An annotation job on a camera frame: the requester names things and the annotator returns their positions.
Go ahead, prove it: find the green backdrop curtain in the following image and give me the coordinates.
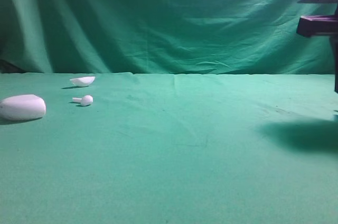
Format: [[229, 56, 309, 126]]
[[1, 0, 335, 74]]

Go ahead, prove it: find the white earbud case base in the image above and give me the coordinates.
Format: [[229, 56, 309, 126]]
[[1, 94, 46, 121]]

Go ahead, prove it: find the white earbud case lid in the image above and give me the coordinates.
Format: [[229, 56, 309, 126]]
[[70, 76, 96, 87]]

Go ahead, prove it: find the green tablecloth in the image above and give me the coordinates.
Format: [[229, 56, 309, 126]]
[[1, 73, 337, 223]]

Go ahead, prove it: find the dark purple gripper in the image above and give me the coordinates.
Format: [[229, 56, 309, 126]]
[[296, 0, 337, 92]]

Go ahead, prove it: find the white earbud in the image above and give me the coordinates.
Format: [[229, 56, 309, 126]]
[[72, 95, 93, 107]]

